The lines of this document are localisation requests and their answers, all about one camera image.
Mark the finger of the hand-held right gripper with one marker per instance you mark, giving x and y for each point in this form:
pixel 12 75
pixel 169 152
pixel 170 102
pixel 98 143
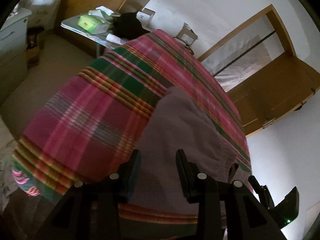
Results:
pixel 255 185

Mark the white bottle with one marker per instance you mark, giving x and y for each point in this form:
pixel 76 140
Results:
pixel 115 39

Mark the green tissue pack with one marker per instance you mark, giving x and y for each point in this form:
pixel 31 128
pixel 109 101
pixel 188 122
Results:
pixel 91 25
pixel 101 13

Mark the plaid bed blanket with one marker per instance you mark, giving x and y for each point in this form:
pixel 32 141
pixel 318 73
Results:
pixel 87 117

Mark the white side table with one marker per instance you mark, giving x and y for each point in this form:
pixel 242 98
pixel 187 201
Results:
pixel 75 28

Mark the wooden door frame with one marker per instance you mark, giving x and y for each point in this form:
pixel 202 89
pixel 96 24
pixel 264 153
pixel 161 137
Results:
pixel 277 22

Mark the brown cardboard box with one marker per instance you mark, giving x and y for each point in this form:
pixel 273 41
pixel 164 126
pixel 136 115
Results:
pixel 186 35

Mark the black bag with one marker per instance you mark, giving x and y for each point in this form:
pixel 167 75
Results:
pixel 130 26

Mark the floral bed sheet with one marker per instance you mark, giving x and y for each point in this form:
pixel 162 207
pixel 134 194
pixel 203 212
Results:
pixel 7 170

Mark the wooden door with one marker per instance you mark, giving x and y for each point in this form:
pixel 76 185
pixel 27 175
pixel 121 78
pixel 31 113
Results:
pixel 275 92

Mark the small white box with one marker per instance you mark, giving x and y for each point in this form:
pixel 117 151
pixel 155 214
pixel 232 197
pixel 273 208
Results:
pixel 146 17

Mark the mauve fleece garment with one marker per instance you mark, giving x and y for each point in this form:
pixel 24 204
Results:
pixel 180 130

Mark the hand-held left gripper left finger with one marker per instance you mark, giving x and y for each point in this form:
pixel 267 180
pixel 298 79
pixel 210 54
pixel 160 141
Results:
pixel 136 170

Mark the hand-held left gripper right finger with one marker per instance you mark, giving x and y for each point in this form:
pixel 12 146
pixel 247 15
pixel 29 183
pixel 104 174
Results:
pixel 181 170

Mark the white drawer cabinet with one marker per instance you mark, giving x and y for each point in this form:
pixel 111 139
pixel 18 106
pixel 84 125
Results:
pixel 12 55

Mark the yellow patterned bag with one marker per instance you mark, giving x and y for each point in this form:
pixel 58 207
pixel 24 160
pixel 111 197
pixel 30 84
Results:
pixel 35 50

